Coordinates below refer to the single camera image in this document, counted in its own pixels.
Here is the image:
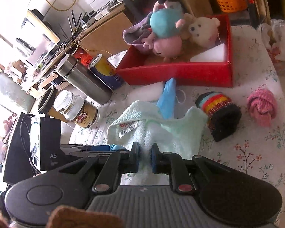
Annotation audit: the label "glass coffee jar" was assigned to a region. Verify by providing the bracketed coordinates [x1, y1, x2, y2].
[53, 90, 101, 129]

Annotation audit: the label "pink knitted item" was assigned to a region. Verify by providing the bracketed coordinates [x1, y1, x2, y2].
[247, 88, 277, 127]

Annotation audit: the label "black router with antennas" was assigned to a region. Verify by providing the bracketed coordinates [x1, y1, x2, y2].
[62, 10, 88, 43]

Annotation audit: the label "red bag under desk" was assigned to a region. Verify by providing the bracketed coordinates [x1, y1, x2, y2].
[74, 52, 93, 67]

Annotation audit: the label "computer monitor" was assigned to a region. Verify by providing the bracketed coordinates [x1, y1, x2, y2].
[13, 9, 61, 70]

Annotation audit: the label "floral tablecloth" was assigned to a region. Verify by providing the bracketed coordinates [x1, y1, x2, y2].
[69, 24, 285, 188]

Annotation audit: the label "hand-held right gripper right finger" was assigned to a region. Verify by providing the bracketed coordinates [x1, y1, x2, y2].
[151, 143, 243, 193]

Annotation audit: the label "light green towel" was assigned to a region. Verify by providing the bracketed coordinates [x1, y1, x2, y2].
[107, 101, 209, 162]

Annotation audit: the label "orange plastic basket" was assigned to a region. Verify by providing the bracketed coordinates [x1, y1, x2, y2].
[211, 0, 249, 12]

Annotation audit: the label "yellow blue drink can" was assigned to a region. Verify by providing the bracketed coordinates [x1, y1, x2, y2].
[88, 53, 124, 90]

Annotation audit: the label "white power adapter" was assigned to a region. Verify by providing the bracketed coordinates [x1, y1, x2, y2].
[94, 9, 110, 20]

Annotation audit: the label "blue pink pig plush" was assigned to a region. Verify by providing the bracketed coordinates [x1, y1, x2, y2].
[142, 8, 184, 63]

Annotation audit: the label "brown jar black rim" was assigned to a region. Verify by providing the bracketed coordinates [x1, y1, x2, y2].
[37, 85, 60, 124]

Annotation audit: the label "steel thermos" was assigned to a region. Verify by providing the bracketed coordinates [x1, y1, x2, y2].
[55, 53, 112, 105]

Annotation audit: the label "white teddy bear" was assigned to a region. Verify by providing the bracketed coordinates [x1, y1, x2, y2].
[180, 13, 221, 49]

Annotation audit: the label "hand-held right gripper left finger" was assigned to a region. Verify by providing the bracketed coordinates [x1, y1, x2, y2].
[50, 142, 140, 193]

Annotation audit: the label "striped colourful socks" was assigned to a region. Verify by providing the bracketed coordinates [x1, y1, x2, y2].
[195, 91, 242, 142]

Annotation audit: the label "cardboard box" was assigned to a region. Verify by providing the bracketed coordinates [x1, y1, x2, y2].
[178, 0, 214, 17]

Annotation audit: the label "crumpled white plastic bag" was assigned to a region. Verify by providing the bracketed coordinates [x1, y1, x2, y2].
[258, 18, 285, 62]

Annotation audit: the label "blue face mask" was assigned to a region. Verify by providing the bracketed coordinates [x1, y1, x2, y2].
[156, 78, 187, 120]

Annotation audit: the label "purple towel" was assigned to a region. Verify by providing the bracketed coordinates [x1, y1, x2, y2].
[123, 12, 157, 53]

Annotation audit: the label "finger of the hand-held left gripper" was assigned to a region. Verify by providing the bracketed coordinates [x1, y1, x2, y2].
[61, 144, 129, 156]

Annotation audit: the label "red box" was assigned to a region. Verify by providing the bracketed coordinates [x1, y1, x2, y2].
[116, 14, 233, 87]

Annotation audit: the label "brown fuzzy cloth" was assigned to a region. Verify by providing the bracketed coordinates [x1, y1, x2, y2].
[46, 205, 124, 228]

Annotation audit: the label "white foam block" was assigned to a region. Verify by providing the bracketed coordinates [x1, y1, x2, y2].
[189, 43, 228, 63]

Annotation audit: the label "wooden media desk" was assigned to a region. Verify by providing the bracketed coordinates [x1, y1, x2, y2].
[26, 3, 136, 100]

